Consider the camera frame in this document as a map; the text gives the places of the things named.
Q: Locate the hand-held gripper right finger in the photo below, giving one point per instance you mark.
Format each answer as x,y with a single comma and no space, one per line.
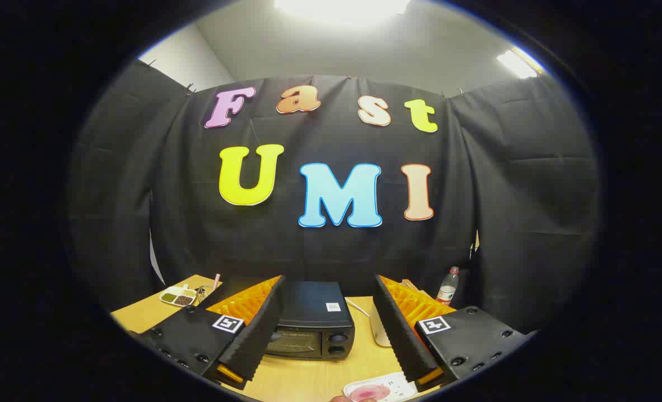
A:
401,329

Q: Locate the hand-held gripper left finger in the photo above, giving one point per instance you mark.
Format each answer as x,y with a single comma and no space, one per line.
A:
258,329

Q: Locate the white square plate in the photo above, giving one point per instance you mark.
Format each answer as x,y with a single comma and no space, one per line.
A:
395,384

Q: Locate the black toaster oven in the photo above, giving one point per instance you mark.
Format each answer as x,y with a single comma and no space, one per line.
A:
314,304

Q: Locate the pink ham slice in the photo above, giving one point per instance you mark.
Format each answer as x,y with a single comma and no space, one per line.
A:
369,393

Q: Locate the white toaster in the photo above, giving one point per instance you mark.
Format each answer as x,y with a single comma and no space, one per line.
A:
378,329

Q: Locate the clear bottle with red label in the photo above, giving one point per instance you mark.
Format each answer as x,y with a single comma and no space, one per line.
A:
447,290

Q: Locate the pink striped stick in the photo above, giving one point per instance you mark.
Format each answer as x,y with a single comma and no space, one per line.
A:
216,282

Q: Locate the small shiny metal object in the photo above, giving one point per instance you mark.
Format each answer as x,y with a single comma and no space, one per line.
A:
201,293

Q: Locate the white divided dish of beans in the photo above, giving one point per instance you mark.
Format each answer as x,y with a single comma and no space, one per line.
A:
177,297

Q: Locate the small ceiling light panel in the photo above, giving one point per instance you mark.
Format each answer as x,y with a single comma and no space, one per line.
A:
518,64

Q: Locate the large ceiling light panel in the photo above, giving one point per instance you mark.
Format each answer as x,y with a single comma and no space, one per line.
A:
342,5

